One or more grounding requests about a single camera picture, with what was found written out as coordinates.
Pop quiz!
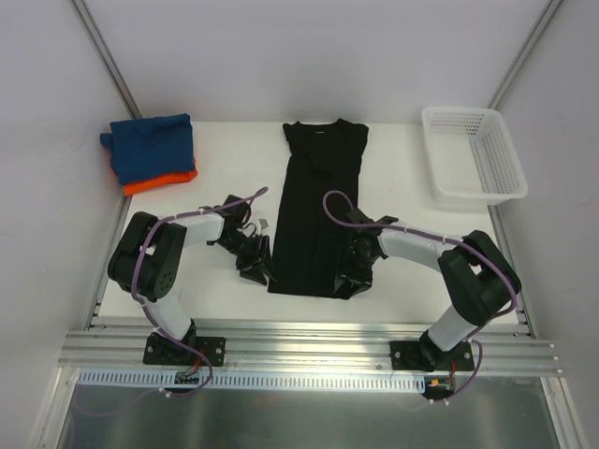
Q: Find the black t shirt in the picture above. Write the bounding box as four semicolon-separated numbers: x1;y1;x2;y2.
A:
268;119;369;299

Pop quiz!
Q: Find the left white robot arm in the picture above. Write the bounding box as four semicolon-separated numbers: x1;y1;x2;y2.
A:
108;187;275;363

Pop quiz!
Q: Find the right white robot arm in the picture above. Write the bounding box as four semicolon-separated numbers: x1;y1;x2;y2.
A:
222;206;521;371

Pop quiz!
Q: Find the folded orange t shirt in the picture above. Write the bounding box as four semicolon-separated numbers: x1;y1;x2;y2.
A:
124;169;198;196

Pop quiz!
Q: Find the folded blue t shirt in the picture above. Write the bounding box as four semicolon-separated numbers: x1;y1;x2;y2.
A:
99;113;196;186

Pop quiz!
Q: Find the white perforated plastic basket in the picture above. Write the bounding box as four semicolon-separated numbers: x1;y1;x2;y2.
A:
421;107;528;208

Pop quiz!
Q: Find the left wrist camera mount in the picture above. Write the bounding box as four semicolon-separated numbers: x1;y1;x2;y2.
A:
253;218;270;234

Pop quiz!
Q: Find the aluminium frame rail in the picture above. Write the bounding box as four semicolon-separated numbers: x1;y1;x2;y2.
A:
58;317;565;377

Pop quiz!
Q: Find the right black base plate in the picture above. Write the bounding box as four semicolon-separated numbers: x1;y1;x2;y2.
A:
389;340;475;372

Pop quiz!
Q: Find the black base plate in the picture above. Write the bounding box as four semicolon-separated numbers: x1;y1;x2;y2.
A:
142;333;226;367
389;340;475;372

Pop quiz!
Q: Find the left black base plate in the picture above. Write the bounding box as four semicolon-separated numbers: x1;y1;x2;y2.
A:
142;333;226;367

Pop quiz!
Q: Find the white slotted cable duct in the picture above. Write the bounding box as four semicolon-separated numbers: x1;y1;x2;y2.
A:
78;369;425;393

